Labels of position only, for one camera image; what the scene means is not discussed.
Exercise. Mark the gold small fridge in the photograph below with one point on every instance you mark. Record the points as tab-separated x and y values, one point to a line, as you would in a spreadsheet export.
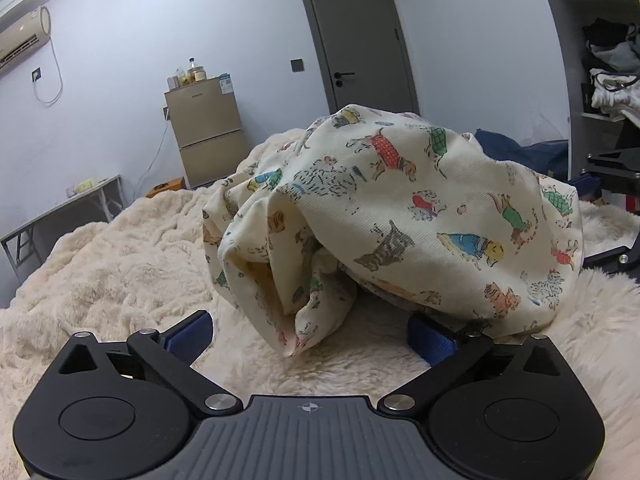
205	125

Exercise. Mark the grey clothes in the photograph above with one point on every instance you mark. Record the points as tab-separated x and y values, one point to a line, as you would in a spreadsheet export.
620	57

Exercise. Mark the cream dog print garment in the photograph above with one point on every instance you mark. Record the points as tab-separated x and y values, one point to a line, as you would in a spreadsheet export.
400	210

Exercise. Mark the white air conditioner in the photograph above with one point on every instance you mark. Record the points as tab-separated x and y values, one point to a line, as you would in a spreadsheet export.
22	35

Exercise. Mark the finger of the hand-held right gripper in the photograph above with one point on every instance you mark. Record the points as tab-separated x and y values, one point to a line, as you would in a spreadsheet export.
617	260
617	170

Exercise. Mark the white clothes black trim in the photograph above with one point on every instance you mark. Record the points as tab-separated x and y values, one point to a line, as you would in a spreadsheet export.
612	92

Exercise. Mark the glass jar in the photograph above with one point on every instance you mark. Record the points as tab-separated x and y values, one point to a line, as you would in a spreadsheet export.
200	74

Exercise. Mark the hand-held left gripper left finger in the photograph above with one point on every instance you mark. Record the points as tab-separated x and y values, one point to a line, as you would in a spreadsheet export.
192	334

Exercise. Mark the yellow box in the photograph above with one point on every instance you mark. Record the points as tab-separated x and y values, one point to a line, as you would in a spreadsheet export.
165	187

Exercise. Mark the cream fluffy blanket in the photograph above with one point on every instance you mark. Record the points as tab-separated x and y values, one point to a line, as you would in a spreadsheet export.
125	270

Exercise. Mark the small white box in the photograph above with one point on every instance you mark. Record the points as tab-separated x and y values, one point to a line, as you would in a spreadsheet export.
173	81

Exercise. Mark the clear bottle blue cap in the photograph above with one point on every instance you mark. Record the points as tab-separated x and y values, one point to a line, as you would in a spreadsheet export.
191	66

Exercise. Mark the grey door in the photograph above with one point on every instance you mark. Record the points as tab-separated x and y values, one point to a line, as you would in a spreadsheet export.
360	35

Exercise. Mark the dark wall switch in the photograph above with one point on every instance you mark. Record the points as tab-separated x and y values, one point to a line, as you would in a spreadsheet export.
296	65

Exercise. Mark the grey folding table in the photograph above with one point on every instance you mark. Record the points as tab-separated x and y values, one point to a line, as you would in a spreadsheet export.
60	205

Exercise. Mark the wall socket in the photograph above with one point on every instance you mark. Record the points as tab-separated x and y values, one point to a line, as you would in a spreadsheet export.
36	74

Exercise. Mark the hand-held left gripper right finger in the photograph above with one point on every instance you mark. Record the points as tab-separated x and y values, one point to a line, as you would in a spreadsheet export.
432	342

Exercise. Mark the tissue pack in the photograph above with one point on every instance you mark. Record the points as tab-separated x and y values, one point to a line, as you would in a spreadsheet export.
84	186

